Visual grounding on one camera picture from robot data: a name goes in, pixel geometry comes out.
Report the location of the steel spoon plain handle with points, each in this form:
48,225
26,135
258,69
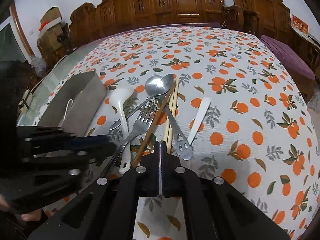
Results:
155,87

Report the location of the purple armchair cushion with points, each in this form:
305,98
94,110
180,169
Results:
288,58

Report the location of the dark wooden chopstick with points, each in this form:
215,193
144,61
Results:
137,158

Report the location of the grey metal tray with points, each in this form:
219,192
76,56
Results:
87,92

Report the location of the carved wooden armchair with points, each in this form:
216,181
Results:
275,16

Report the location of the red box on side table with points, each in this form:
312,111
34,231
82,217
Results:
299,26

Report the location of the carved wooden sofa bench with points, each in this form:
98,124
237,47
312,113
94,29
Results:
90,23

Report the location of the white plastic fork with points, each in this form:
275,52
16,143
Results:
67,109

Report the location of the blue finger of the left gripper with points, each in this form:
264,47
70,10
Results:
94,145

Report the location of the white plastic knife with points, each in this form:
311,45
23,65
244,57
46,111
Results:
201,113

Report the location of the orange print tablecloth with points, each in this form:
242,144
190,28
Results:
257,133

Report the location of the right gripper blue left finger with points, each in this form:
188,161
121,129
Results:
157,168

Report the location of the person left hand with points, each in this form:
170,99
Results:
27,217

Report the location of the stacked cardboard boxes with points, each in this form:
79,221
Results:
53,38

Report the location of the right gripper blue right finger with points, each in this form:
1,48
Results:
166,172

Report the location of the white plastic ladle spoon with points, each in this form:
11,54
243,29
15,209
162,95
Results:
117,100

